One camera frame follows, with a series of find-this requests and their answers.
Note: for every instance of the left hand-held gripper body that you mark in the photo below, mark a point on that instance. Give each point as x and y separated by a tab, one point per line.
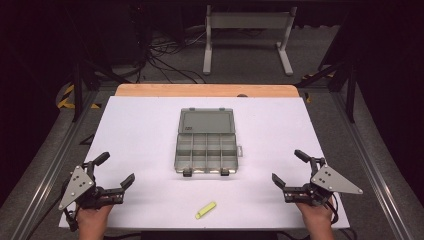
77	183

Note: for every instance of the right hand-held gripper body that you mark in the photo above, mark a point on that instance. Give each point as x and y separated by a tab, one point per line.
330	181

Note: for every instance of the small yellow-green bar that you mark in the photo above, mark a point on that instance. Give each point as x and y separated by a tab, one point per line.
205	210

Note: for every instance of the grey clear compartment box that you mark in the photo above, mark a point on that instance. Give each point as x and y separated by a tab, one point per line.
206	146

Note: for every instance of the person's right hand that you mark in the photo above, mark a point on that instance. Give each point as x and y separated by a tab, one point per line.
315	216

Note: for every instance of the person's left hand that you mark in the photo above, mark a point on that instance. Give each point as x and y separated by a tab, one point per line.
93	218

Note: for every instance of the white table mat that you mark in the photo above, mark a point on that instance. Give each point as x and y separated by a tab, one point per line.
150	133

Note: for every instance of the yellow black hazard tape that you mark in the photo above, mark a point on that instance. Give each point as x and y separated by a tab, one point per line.
308	97
66	101

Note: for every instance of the black metal stand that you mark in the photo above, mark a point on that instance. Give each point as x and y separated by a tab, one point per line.
350	86
77	86

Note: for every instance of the wooden table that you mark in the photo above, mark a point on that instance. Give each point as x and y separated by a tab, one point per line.
200	90

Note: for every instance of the white metal stand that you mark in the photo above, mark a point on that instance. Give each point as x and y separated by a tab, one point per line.
248	20

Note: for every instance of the aluminium rail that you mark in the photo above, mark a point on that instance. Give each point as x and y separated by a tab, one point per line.
370	166
50	173

